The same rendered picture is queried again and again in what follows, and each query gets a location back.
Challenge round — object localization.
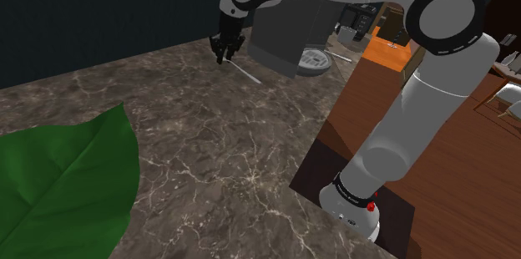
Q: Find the white utensil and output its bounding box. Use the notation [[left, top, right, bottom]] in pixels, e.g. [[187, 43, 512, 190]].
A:
[[324, 49, 352, 63]]

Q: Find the large green leaf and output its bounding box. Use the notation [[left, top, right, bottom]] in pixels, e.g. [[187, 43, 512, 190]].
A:
[[0, 102, 141, 259]]

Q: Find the black appliance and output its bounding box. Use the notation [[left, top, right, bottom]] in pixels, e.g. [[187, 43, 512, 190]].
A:
[[338, 3, 379, 43]]

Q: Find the small grey box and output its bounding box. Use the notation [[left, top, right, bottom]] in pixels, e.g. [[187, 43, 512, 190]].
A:
[[336, 25, 360, 46]]

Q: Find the wooden chair with white cushion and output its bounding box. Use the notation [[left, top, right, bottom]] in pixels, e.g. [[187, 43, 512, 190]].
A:
[[473, 78, 521, 123]]

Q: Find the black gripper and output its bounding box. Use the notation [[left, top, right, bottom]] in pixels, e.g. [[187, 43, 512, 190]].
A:
[[209, 12, 246, 65]]

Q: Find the thin white stick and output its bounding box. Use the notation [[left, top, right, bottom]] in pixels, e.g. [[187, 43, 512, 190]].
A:
[[224, 58, 263, 85]]

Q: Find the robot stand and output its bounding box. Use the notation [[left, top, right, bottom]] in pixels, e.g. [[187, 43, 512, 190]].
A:
[[289, 139, 417, 251]]

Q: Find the grey boxy appliance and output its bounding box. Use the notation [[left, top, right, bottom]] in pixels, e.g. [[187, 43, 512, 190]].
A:
[[247, 0, 348, 79]]

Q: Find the round grey slotted disc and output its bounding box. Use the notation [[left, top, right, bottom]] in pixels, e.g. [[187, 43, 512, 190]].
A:
[[296, 48, 332, 79]]

